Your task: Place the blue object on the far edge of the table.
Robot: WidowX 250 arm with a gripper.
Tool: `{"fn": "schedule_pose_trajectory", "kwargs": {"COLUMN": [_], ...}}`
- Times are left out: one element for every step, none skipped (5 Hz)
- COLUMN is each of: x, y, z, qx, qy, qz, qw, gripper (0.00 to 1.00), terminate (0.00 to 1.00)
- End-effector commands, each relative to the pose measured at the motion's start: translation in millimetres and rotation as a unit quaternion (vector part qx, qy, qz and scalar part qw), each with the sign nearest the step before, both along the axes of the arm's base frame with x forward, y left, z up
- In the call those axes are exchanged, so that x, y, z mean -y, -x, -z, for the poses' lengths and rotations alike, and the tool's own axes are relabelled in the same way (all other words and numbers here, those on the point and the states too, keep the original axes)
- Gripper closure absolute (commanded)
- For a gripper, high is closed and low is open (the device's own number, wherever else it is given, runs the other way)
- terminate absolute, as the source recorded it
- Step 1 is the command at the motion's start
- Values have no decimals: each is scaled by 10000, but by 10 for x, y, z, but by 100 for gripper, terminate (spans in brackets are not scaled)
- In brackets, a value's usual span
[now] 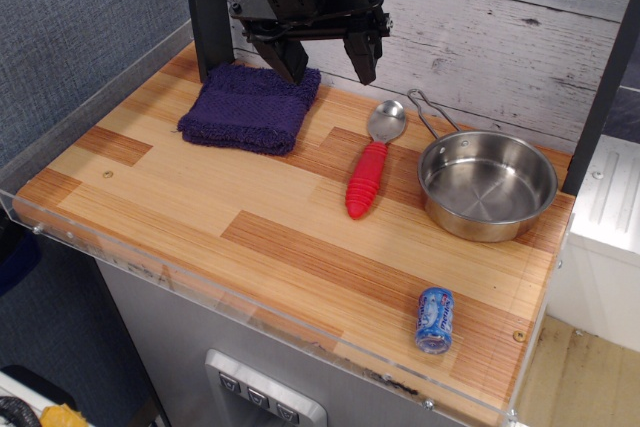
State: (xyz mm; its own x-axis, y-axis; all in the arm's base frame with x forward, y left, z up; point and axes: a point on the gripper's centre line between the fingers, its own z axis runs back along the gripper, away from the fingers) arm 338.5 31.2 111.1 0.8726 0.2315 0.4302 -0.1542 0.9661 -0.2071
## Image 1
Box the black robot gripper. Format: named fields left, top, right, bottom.
left=229, top=0, right=392, bottom=85

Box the blue gum bottle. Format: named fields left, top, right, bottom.
left=415, top=287, right=455, bottom=355

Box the dark blue object at left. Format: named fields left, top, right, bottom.
left=1, top=215, right=41, bottom=295

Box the yellow object at corner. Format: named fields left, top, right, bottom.
left=40, top=404, right=91, bottom=427

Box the purple folded towel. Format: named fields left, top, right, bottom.
left=177, top=64, right=321, bottom=156

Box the small stainless steel pan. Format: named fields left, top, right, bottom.
left=407, top=88, right=558, bottom=243

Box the clear acrylic table guard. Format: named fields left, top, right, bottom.
left=1, top=24, right=574, bottom=426

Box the silver cabinet with dispenser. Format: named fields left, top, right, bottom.
left=99, top=261, right=505, bottom=426

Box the white side appliance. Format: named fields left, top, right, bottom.
left=546, top=135, right=639, bottom=351

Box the red handled metal spoon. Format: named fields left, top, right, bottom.
left=345, top=100, right=406, bottom=220

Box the dark left vertical post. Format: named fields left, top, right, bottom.
left=188, top=0, right=235, bottom=82

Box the dark vertical post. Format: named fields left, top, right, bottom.
left=561, top=0, right=639, bottom=196
left=188, top=0, right=235, bottom=82

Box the dark right vertical post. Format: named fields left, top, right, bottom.
left=561, top=0, right=639, bottom=196

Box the black braided cable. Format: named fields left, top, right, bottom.
left=0, top=395, right=41, bottom=427

